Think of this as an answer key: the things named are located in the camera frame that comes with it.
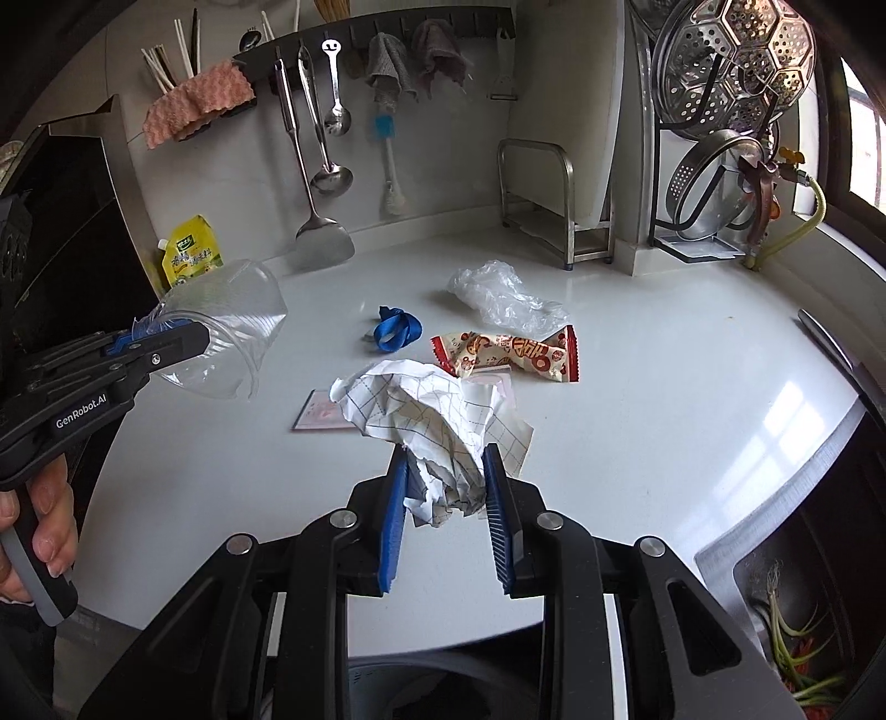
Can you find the black dish rack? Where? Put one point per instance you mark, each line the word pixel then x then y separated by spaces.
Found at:
pixel 744 238

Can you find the steel pot lid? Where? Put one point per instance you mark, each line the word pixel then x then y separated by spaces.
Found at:
pixel 708 190

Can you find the blue white bottle brush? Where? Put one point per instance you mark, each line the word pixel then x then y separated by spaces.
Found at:
pixel 394 201

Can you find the checkered paper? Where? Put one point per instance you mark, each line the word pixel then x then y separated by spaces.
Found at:
pixel 444 423

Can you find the steel steamer basket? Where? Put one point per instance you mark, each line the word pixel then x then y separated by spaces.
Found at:
pixel 733 64

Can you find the yellow green seasoning pouch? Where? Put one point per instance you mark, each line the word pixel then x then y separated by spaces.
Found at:
pixel 190 251

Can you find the pink dish cloth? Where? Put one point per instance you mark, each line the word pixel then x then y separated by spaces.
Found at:
pixel 196 102

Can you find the clear plastic bag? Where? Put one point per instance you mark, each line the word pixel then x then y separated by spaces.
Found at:
pixel 497 293

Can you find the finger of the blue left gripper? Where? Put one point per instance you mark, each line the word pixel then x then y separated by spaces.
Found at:
pixel 147 326
pixel 165 349

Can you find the red snack wrapper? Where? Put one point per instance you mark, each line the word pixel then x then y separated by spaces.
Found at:
pixel 465 353

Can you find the steel peeler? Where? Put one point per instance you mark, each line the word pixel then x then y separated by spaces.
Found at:
pixel 504 86

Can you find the person's left hand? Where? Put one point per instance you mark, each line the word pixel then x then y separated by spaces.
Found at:
pixel 55 540

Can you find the black range hood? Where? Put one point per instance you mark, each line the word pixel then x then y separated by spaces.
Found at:
pixel 78 247

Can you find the white chopsticks bundle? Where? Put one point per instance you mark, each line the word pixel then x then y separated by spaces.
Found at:
pixel 170 64

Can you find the grey hanging cloth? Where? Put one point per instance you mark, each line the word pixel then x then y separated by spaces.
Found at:
pixel 390 73
pixel 436 50

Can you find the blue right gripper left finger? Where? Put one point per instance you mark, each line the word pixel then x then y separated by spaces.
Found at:
pixel 391 524

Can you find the steel cutting board rack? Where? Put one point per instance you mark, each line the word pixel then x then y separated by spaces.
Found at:
pixel 555 230

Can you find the small steel spoon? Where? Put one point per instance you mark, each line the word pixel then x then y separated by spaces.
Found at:
pixel 338 119

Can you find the steel ladle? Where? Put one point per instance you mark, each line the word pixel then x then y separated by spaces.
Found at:
pixel 331 180

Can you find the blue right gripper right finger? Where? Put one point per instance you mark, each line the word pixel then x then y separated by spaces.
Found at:
pixel 502 516

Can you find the white cutting board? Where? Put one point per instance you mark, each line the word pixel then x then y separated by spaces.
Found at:
pixel 569 72

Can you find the black kitchen sink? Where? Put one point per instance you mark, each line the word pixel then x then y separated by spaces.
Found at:
pixel 803 575

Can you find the clear plastic cup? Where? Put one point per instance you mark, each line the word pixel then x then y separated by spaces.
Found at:
pixel 243 309

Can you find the steel spatula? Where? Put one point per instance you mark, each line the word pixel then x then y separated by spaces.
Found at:
pixel 320 242

